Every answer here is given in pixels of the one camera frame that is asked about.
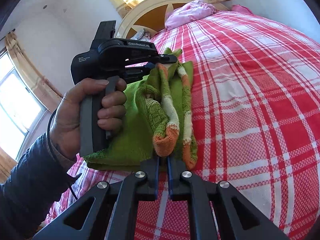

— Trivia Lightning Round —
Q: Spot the green orange striped knit sweater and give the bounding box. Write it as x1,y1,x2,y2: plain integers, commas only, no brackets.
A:
84,61,197,171

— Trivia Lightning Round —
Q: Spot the left forearm dark sleeve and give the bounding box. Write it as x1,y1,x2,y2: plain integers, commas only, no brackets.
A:
1,134,76,239

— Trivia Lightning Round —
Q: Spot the person left hand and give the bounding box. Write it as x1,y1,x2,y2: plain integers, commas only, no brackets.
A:
50,78,126,159

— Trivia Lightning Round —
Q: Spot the blue white folded pillow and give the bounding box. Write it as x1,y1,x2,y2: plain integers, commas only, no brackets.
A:
131,29,151,42

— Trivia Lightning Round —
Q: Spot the cream wooden headboard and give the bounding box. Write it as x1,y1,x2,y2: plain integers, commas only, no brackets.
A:
116,0,229,38

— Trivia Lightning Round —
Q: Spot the pink floral pillow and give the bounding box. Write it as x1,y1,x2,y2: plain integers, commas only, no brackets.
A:
164,0,218,31

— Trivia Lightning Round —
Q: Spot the yellow curtain left window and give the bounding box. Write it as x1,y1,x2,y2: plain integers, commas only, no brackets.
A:
5,32,63,113

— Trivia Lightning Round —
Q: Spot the pink cloth beside bed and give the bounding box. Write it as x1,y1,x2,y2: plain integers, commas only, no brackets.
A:
231,4,254,15

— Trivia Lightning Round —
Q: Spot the red plaid bed sheet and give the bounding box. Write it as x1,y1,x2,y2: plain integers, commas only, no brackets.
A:
44,11,320,240

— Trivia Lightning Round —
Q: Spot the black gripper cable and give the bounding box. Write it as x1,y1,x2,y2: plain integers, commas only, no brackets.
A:
46,108,79,201

